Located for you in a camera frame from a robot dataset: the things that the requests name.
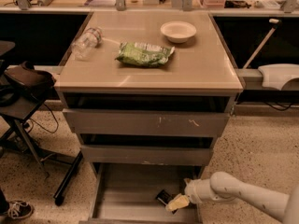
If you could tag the white stick handle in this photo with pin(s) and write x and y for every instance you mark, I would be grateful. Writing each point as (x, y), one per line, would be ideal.
(275, 24)

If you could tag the bottom open grey drawer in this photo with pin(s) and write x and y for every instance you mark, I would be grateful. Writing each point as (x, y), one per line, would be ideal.
(125, 194)

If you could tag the top grey drawer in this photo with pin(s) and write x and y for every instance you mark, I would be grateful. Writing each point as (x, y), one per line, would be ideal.
(137, 122)

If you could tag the black rolling stand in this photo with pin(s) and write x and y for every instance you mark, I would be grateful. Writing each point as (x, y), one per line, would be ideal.
(16, 110)

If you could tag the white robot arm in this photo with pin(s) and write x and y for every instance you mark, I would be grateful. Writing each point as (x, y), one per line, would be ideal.
(222, 187)

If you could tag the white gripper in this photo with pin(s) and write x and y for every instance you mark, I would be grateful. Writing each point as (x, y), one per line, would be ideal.
(192, 190)

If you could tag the green chip bag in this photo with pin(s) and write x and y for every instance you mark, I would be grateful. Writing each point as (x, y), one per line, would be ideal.
(144, 54)

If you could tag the sneaker with white laces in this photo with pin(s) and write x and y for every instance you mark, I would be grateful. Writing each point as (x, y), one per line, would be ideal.
(16, 210)

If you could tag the white bowl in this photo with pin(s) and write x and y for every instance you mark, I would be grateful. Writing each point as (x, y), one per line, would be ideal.
(178, 31)

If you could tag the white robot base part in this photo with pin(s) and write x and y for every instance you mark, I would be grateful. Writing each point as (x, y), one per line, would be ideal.
(277, 75)

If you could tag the middle grey drawer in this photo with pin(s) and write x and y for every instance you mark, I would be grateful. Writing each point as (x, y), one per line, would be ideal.
(147, 155)

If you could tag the grey drawer cabinet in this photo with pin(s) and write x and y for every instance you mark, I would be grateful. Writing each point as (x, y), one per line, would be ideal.
(199, 76)

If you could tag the clear plastic water bottle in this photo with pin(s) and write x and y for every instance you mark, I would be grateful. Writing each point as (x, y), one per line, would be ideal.
(84, 46)

